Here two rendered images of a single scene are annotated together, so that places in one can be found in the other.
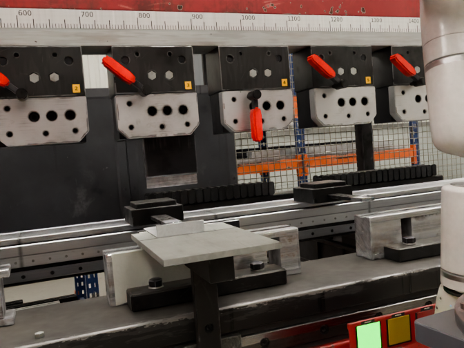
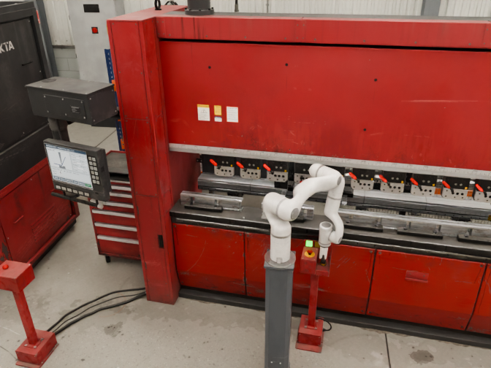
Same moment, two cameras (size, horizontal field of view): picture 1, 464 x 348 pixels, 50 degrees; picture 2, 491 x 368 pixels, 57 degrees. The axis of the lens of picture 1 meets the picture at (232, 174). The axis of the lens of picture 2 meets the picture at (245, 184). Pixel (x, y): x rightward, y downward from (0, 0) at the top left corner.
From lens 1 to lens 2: 2.60 m
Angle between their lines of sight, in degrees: 41
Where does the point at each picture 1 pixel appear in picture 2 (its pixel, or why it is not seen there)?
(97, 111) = not seen: hidden behind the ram
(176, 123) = (280, 179)
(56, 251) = (259, 189)
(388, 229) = (343, 216)
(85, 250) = (266, 190)
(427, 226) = (359, 218)
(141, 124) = (272, 178)
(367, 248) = not seen: hidden behind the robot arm
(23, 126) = (246, 174)
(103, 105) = not seen: hidden behind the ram
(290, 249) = (310, 213)
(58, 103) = (253, 171)
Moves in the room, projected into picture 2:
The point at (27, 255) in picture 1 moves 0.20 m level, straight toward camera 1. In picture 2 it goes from (251, 188) to (246, 200)
